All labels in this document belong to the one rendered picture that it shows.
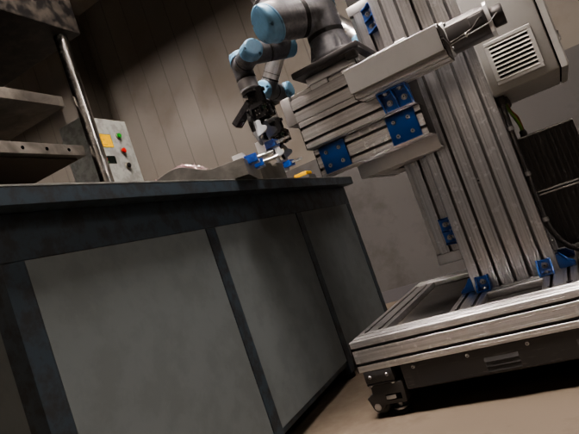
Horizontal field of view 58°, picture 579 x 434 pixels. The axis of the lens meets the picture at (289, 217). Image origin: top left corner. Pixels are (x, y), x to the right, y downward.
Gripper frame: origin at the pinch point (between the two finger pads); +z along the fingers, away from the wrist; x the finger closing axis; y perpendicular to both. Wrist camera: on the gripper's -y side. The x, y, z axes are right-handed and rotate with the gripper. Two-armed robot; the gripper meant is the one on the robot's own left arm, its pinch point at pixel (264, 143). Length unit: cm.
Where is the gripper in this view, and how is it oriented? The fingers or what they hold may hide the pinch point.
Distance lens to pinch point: 198.4
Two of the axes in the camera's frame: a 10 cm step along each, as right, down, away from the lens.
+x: 4.7, -0.9, 8.8
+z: 3.3, 9.4, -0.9
